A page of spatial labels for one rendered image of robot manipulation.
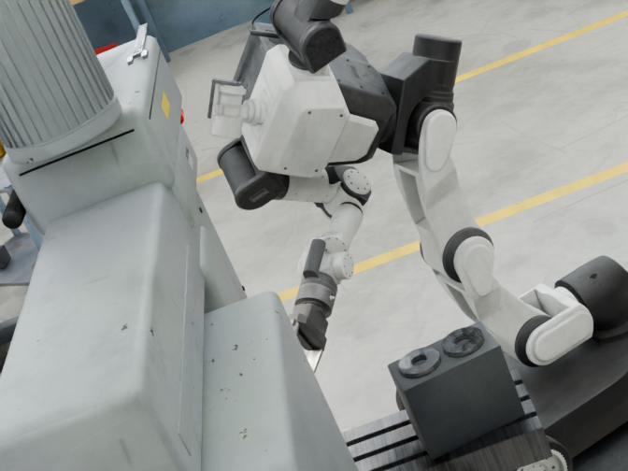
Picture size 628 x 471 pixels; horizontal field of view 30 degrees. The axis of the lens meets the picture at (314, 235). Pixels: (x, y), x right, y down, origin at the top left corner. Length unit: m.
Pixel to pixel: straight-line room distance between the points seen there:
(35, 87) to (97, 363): 0.52
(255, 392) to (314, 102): 1.01
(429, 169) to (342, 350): 2.06
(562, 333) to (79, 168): 1.55
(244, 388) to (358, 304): 3.33
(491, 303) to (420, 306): 1.84
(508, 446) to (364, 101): 0.81
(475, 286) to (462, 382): 0.53
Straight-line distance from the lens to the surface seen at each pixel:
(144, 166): 1.99
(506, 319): 3.07
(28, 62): 1.85
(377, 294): 5.03
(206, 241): 2.12
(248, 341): 1.81
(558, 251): 4.87
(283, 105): 2.56
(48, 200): 2.03
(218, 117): 2.59
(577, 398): 3.10
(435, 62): 2.76
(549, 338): 3.10
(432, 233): 2.88
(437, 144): 2.77
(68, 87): 1.87
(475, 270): 2.90
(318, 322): 2.65
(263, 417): 1.63
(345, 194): 2.88
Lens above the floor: 2.42
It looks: 25 degrees down
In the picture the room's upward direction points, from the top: 23 degrees counter-clockwise
